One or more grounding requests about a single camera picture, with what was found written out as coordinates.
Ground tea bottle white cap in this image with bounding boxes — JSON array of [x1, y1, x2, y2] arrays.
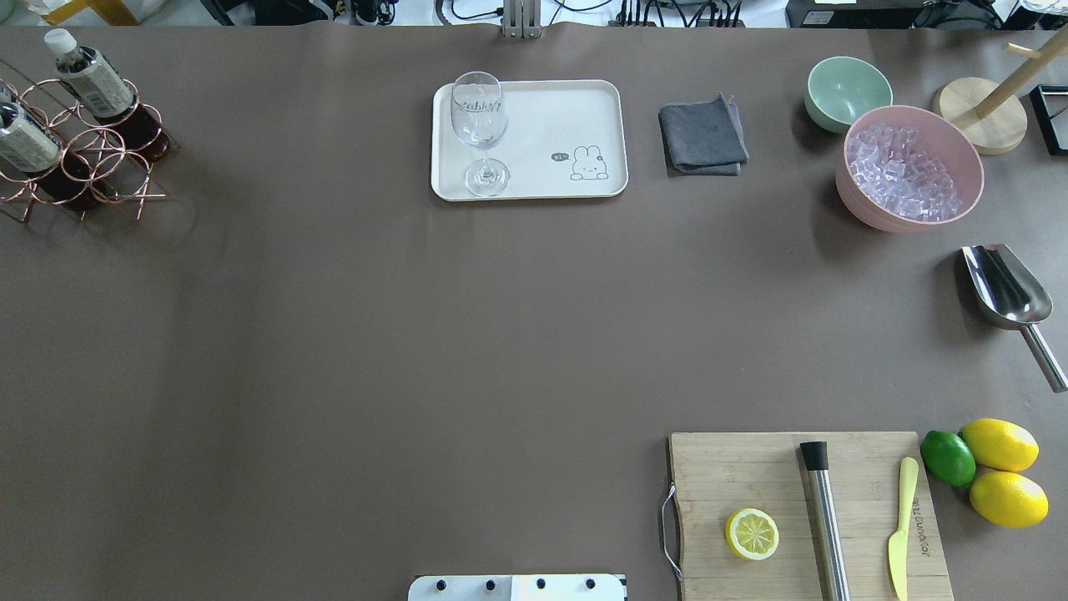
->
[[43, 29, 171, 164]]

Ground copper wire bottle basket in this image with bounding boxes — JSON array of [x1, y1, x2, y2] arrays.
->
[[1, 79, 173, 222]]

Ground cream rabbit tray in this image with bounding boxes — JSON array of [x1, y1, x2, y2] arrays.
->
[[431, 79, 628, 202]]

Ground clear wine glass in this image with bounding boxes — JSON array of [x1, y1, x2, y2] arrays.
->
[[450, 72, 511, 197]]

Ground grey folded cloth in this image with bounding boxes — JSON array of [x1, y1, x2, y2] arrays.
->
[[657, 93, 750, 176]]

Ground bamboo cutting board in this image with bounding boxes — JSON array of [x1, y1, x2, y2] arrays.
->
[[670, 432, 920, 600]]

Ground half lemon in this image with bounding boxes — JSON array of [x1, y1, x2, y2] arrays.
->
[[724, 508, 779, 562]]

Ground steel muddler black tip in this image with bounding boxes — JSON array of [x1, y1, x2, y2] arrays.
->
[[798, 441, 852, 600]]

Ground green ceramic bowl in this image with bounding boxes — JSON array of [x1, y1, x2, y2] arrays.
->
[[804, 56, 894, 133]]

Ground pink bowl of ice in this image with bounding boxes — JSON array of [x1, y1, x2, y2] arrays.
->
[[835, 105, 985, 233]]

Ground yellow plastic knife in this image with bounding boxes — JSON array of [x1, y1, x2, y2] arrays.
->
[[886, 457, 918, 600]]

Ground green lime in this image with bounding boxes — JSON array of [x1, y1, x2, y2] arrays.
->
[[918, 430, 977, 487]]

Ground steel ice scoop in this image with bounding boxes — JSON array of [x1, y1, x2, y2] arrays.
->
[[961, 244, 1067, 393]]

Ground upper whole lemon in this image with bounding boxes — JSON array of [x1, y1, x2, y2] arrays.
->
[[959, 417, 1039, 472]]

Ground whole lemon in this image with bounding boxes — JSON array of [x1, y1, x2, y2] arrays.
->
[[969, 471, 1049, 528], [959, 417, 1039, 472]]

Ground wooden stand with pole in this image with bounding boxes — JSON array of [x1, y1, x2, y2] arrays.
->
[[932, 29, 1067, 155]]

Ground lower whole lemon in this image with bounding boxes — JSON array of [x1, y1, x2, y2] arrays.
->
[[969, 471, 1049, 528]]

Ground black framed tray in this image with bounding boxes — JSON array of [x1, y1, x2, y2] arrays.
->
[[1028, 84, 1067, 156]]

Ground aluminium frame post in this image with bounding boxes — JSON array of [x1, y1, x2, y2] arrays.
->
[[501, 0, 541, 39]]

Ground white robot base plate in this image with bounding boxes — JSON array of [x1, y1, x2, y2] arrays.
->
[[407, 573, 628, 600]]

